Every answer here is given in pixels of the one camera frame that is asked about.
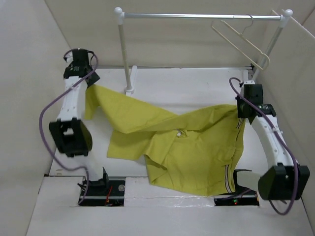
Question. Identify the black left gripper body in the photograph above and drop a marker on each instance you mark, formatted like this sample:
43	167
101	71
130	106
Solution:
88	68

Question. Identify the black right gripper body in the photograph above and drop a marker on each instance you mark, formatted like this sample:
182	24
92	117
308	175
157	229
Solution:
240	104

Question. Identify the yellow trousers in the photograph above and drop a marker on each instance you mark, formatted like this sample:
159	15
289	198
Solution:
196	152

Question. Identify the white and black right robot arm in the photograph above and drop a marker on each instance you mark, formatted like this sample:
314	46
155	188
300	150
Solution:
284	178

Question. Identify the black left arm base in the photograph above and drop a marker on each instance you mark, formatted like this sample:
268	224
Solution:
112	196

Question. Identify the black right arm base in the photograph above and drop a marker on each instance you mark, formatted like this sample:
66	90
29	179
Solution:
245	197

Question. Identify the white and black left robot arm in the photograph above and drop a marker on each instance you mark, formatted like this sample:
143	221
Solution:
70	134

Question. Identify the white clothes rack with metal bar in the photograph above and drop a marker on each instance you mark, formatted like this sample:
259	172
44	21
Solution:
169	40

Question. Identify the white foam block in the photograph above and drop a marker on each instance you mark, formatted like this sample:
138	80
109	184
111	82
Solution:
139	193

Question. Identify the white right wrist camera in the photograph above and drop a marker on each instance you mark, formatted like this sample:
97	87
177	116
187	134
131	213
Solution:
248	82

